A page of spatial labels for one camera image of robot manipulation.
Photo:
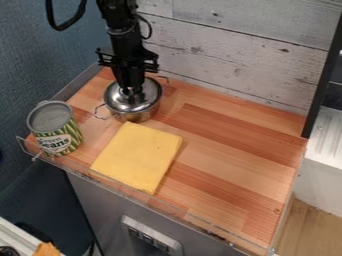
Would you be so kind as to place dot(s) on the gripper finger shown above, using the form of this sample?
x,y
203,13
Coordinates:
x,y
119,81
137,83

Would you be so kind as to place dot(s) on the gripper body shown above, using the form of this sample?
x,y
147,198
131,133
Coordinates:
x,y
127,53

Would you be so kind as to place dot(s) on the silver lid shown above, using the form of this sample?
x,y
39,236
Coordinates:
x,y
150,95

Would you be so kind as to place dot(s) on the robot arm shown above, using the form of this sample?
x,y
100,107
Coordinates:
x,y
116,15

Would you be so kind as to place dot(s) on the silver pot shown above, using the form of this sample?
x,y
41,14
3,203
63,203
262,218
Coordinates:
x,y
133,116

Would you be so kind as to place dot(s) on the yellow cloth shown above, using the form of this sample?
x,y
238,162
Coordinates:
x,y
135,156

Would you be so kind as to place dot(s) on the green striped can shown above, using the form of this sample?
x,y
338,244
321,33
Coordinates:
x,y
60,136

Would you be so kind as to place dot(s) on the white cabinet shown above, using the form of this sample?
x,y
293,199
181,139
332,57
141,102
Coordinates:
x,y
323,156

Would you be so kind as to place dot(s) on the black post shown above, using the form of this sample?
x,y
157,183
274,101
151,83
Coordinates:
x,y
323,83

